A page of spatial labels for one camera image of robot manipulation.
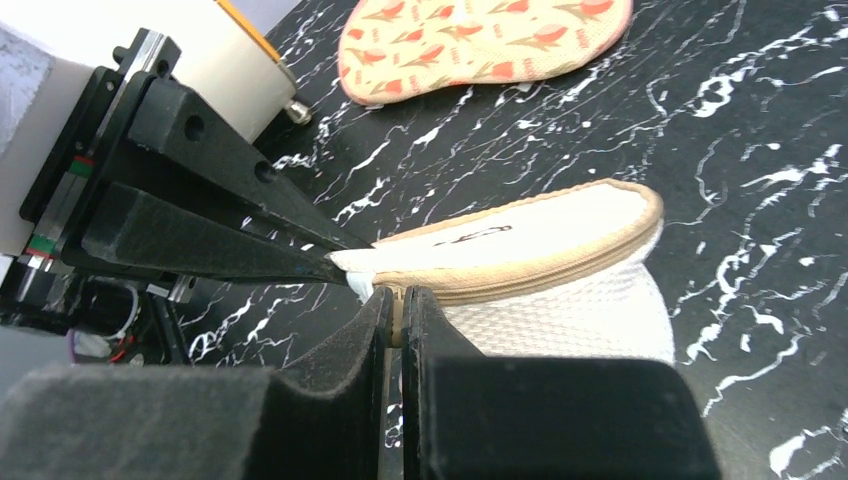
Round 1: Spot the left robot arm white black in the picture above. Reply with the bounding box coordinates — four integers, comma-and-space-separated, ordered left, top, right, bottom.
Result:
1, 26, 363, 365

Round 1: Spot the beige zipper pull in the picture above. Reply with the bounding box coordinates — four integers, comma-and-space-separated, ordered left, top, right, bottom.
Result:
388, 287, 405, 348

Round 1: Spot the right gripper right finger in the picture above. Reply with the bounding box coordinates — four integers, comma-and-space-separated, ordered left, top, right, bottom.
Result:
402, 287, 722, 479

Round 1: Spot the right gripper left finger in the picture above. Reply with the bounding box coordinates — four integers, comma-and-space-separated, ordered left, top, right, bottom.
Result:
1, 288, 393, 479

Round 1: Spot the floral mesh laundry bag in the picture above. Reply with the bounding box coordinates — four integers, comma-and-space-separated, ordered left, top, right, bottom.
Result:
337, 0, 634, 105

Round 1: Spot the white mesh laundry bag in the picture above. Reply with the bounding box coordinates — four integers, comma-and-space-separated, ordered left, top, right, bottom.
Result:
329, 179, 675, 364

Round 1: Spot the white cylindrical basket orange rim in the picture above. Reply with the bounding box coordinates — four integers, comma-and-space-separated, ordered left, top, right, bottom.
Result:
1, 1, 312, 141

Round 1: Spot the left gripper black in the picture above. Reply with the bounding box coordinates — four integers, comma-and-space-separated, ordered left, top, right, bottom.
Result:
1, 29, 370, 365

